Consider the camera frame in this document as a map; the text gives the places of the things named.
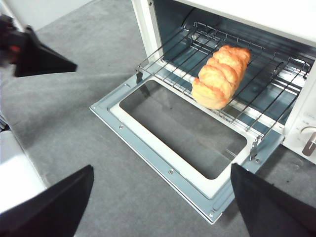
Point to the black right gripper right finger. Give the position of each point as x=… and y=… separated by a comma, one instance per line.
x=271, y=212

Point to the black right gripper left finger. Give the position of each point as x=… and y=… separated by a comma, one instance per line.
x=56, y=207

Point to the golden brown bread loaf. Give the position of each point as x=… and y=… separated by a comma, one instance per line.
x=222, y=76

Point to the beige timer knob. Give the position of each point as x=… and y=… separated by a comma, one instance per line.
x=310, y=144

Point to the white box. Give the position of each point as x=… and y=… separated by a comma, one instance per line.
x=17, y=170

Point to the white toaster oven body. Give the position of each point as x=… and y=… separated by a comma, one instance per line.
x=259, y=14

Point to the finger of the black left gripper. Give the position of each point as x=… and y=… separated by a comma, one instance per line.
x=42, y=59

